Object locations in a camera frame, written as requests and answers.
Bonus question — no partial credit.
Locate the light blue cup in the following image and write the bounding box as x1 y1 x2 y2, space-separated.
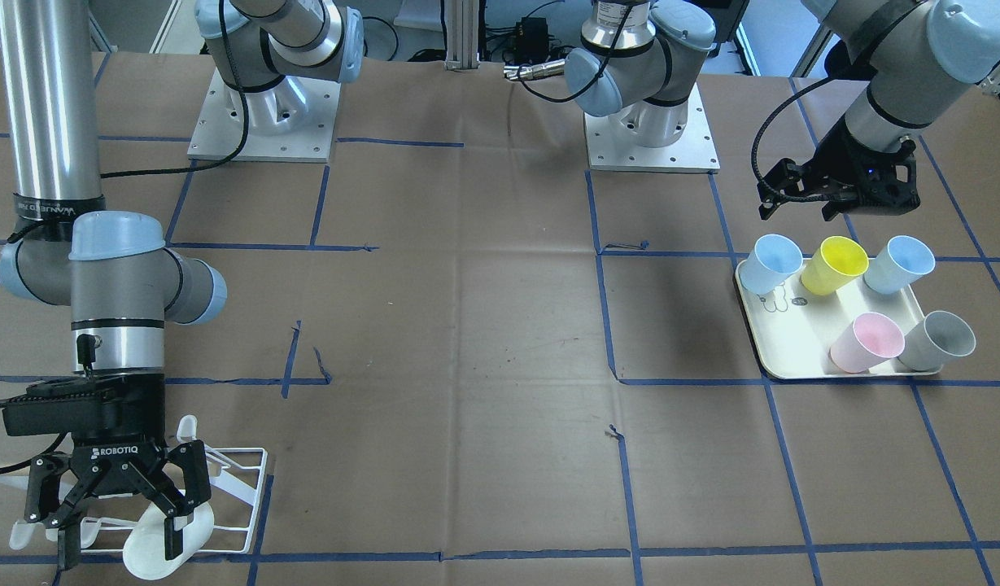
863 236 936 295
738 234 804 295

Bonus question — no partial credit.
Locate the cream plastic tray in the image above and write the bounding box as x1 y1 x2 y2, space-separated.
737 274 941 381

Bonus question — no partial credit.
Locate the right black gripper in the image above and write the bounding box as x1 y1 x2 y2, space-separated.
24 372 211 571

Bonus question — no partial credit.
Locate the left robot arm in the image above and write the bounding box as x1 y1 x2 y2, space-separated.
564 1 1000 216

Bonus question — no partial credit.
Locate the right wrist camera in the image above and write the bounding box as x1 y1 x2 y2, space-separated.
2 378 95 436

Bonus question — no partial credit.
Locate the grey plastic cup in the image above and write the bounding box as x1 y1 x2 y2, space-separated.
897 310 976 371

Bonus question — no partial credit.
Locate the white wire cup rack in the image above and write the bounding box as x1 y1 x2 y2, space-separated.
0 414 269 558

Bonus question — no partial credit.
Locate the aluminium frame post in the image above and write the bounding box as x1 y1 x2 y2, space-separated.
439 0 485 71

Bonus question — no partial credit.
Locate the pink plastic cup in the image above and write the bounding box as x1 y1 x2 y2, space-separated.
828 312 906 372

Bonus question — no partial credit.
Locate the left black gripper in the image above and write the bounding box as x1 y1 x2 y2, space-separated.
809 122 898 194

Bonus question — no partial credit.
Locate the yellow plastic cup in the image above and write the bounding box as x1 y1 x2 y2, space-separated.
801 236 869 295

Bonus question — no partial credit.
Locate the white plastic cup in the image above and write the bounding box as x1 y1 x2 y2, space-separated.
122 488 217 580

